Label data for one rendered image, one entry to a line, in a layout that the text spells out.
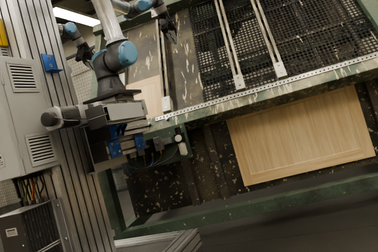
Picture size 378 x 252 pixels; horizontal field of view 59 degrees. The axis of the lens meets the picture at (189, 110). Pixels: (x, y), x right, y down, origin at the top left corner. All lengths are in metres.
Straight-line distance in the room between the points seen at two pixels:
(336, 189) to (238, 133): 0.73
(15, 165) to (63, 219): 0.34
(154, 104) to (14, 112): 1.26
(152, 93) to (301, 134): 1.12
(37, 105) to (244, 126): 1.45
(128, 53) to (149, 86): 0.96
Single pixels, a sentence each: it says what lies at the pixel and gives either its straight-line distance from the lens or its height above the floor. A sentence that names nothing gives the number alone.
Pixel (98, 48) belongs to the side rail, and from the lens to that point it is 3.14.
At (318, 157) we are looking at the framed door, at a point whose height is 0.33.
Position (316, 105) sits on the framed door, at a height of 0.68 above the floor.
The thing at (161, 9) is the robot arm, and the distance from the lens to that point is 2.12.
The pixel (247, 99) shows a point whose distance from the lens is 2.20.
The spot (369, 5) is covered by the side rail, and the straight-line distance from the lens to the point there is 2.66.
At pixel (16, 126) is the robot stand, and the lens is 1.41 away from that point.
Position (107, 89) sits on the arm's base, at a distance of 1.72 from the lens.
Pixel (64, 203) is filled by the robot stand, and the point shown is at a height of 0.60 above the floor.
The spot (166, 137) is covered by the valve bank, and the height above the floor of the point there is 0.74.
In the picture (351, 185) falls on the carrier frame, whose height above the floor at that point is 0.15.
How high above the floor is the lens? 0.77
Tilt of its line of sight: 3 degrees up
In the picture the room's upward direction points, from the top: 16 degrees counter-clockwise
